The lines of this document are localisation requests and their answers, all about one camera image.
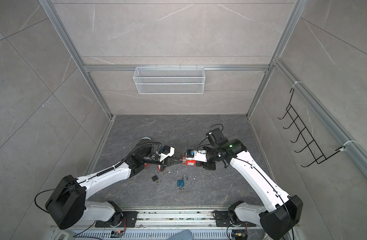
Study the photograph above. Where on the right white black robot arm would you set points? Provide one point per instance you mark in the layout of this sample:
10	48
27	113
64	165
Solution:
279	213

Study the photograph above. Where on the white wire mesh basket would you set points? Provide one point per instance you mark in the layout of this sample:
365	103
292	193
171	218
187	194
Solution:
169	80

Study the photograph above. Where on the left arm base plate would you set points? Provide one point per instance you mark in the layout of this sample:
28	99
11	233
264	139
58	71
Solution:
124	219

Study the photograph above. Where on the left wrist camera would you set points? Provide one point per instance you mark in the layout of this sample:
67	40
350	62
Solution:
166	152

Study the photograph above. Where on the small black padlock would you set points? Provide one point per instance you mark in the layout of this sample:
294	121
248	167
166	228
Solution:
155	178

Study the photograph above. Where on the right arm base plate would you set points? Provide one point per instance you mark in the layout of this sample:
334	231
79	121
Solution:
226	218

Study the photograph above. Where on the black wire hook rack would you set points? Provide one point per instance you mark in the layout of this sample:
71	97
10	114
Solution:
305	135

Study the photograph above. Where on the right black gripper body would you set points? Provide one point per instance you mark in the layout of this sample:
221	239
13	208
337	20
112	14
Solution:
212	157

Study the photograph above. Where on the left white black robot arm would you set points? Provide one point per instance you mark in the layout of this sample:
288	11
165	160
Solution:
69	202

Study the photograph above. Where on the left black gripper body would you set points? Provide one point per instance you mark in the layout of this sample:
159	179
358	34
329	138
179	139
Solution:
155	158

